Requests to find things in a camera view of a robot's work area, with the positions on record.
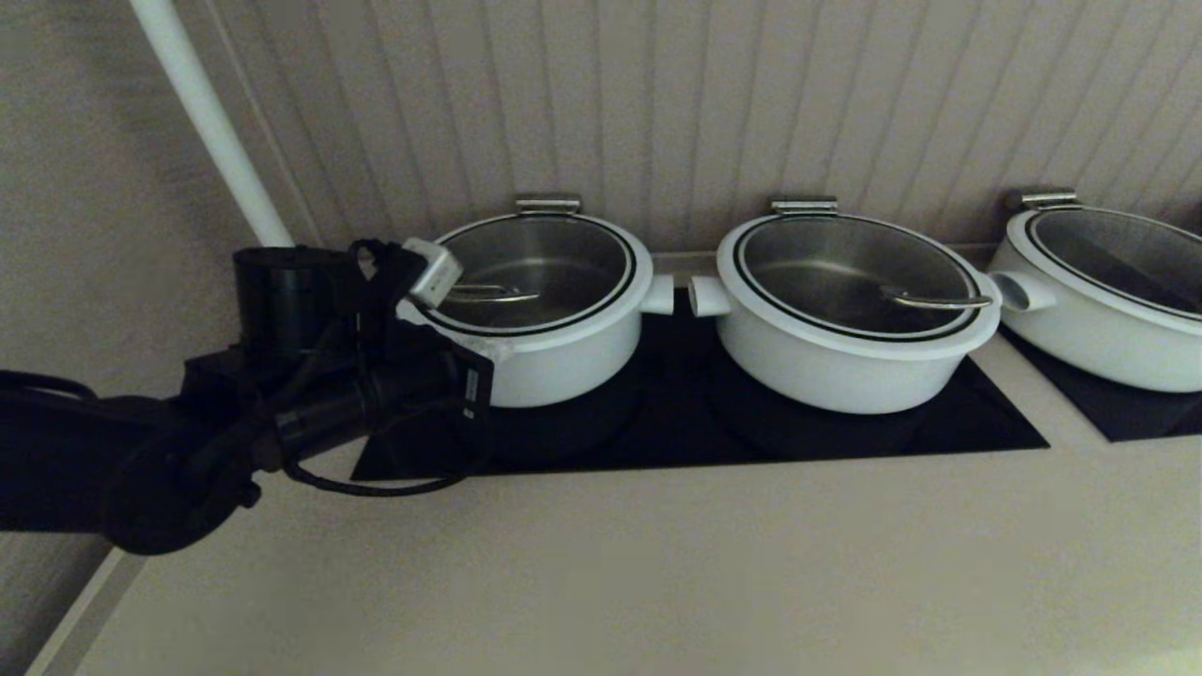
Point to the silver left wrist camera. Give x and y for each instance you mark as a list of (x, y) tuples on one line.
[(434, 272)]

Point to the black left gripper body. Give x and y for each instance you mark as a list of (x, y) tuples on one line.
[(423, 390)]

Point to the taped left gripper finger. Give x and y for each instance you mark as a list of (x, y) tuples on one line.
[(499, 360), (500, 345)]

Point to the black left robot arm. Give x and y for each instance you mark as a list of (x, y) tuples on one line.
[(141, 469)]

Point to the white round pot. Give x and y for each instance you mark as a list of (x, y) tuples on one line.
[(563, 374), (817, 380), (1099, 349)]

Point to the wide black glass cooktop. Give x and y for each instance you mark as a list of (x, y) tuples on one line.
[(751, 437)]

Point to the small black glass cooktop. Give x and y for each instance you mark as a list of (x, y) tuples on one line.
[(1127, 420)]

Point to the white support pole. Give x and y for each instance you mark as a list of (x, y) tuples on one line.
[(207, 113)]

